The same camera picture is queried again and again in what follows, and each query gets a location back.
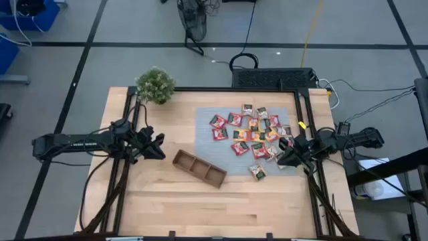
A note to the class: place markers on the black perforated computer tower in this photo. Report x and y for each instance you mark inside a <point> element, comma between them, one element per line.
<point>274,78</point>

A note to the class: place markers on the wooden three-compartment tea box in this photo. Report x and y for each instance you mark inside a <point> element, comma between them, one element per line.
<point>200,169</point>

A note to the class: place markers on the white tea packet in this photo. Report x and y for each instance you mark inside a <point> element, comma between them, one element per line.
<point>285,130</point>
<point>257,171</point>
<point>272,152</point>
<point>265,124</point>
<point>262,113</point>
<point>247,109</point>

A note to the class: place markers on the orange tea packet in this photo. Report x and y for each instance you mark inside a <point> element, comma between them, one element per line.
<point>257,136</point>
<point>240,135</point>
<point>253,124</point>
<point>271,135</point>

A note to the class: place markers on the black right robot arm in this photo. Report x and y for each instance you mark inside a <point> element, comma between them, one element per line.
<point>361,139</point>

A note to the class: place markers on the green potted plant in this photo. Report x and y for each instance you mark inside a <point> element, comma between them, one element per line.
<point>155,85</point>

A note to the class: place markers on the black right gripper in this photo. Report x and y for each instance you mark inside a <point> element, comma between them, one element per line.
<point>304,147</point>

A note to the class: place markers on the grey metal base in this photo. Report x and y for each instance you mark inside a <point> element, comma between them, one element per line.
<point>13,79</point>

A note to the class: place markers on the blue plastic bin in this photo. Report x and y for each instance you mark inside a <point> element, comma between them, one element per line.
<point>43,20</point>
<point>6,53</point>

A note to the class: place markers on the black power adapter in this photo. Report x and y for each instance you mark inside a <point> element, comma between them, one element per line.
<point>343,129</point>

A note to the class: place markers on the white paper sheet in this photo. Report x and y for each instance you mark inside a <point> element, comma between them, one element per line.
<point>384,174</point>

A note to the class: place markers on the grey woven placemat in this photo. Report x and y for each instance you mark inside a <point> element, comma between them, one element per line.
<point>207,150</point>

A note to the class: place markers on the black floor fan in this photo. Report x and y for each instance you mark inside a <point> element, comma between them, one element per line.
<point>192,20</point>

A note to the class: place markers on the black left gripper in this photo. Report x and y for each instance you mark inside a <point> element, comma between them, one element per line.
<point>143,139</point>

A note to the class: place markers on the black device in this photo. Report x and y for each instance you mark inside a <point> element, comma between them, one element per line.
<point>30,6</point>

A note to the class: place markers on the black side table frame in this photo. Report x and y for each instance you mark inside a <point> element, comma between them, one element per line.
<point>401,164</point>

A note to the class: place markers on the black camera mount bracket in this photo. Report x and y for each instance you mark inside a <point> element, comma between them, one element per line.
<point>269,236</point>
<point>172,235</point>

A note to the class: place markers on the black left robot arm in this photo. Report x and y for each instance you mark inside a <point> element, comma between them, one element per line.
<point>67,144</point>

